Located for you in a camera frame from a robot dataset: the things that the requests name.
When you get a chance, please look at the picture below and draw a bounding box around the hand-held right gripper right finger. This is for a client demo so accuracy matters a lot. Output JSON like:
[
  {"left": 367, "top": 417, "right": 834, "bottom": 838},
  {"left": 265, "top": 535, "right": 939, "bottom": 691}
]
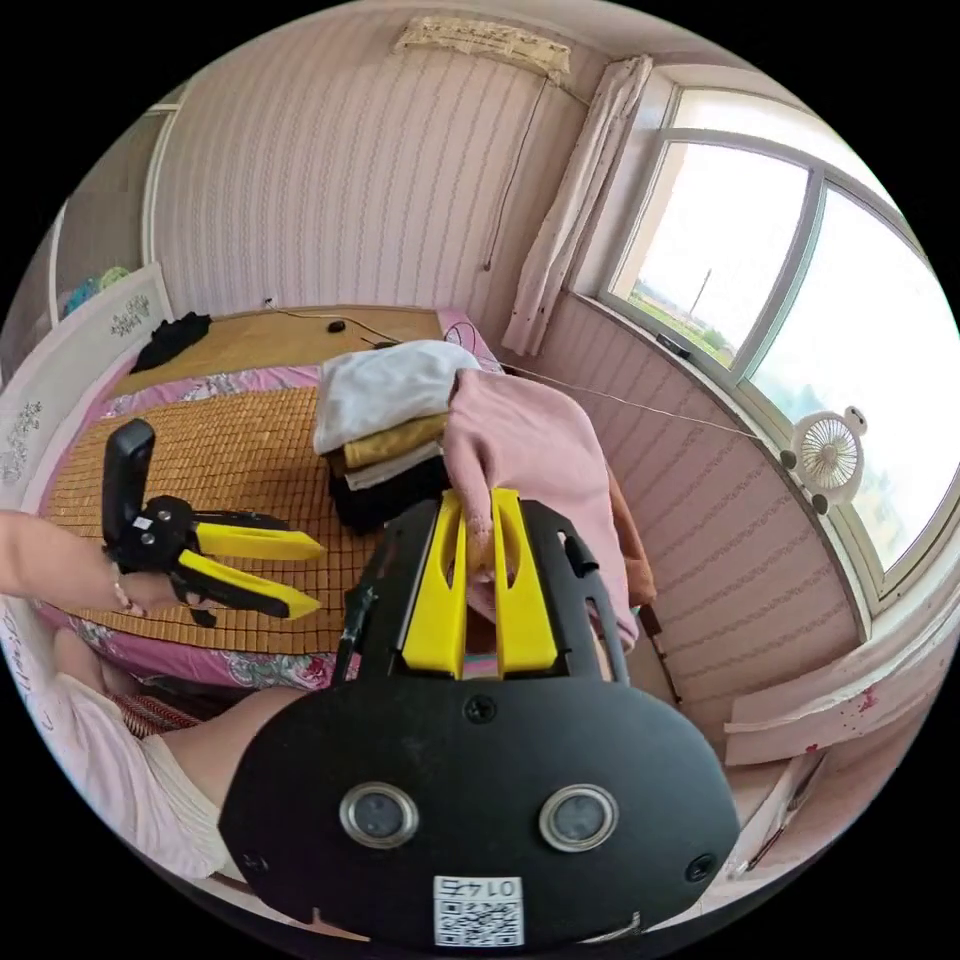
[{"left": 491, "top": 487, "right": 559, "bottom": 680}]

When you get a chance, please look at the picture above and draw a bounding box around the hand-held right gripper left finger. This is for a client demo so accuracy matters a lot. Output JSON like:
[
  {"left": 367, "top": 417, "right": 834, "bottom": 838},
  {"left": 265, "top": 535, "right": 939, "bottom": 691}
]
[{"left": 402, "top": 488, "right": 468, "bottom": 681}]

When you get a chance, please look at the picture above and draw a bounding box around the pink shirt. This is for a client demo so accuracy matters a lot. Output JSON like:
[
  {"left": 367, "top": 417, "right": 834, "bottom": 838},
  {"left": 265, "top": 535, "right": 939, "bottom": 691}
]
[{"left": 443, "top": 368, "right": 640, "bottom": 655}]

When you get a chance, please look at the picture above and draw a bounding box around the person's left forearm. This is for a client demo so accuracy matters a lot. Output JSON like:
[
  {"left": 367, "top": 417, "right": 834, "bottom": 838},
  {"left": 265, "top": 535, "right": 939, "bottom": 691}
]
[{"left": 0, "top": 511, "right": 125, "bottom": 605}]

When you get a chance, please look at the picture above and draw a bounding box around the person's left hand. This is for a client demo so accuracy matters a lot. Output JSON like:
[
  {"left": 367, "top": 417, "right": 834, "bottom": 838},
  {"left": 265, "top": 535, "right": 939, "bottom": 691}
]
[{"left": 112, "top": 568, "right": 198, "bottom": 621}]

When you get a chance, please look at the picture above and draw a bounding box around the bed with woven mat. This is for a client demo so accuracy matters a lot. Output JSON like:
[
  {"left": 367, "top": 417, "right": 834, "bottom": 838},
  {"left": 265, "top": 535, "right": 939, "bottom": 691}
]
[{"left": 0, "top": 260, "right": 513, "bottom": 693}]

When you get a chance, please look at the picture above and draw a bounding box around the pile of clothes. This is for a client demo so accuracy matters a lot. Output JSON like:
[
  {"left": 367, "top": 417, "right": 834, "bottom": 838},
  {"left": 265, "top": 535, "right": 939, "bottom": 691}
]
[{"left": 312, "top": 339, "right": 483, "bottom": 538}]

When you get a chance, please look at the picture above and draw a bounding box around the person's body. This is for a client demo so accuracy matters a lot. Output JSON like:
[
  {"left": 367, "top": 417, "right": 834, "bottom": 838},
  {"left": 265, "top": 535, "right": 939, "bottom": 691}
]
[{"left": 43, "top": 628, "right": 320, "bottom": 883}]

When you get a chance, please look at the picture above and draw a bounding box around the black garment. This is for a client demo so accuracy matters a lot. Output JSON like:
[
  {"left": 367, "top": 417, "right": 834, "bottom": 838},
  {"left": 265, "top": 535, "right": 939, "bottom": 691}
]
[{"left": 128, "top": 311, "right": 214, "bottom": 375}]

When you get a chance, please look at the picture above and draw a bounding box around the cupboard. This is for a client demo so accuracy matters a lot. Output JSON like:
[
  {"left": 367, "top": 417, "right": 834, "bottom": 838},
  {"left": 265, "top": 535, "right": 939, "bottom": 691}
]
[{"left": 14, "top": 104, "right": 183, "bottom": 331}]

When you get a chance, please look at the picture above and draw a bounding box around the small white fan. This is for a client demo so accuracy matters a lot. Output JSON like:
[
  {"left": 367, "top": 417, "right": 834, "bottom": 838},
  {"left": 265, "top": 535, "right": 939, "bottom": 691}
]
[{"left": 778, "top": 404, "right": 869, "bottom": 517}]

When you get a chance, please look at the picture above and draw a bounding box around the pale curtain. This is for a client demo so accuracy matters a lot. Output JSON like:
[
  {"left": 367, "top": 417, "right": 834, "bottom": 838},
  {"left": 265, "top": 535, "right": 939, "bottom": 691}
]
[{"left": 500, "top": 53, "right": 656, "bottom": 358}]

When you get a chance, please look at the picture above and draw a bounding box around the window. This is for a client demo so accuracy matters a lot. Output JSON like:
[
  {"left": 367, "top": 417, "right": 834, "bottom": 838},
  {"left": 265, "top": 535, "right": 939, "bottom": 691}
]
[{"left": 598, "top": 80, "right": 960, "bottom": 598}]

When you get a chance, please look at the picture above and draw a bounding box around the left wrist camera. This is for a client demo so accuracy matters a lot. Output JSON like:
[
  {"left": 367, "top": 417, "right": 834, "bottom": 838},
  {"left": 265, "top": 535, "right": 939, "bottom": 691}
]
[{"left": 102, "top": 418, "right": 157, "bottom": 546}]

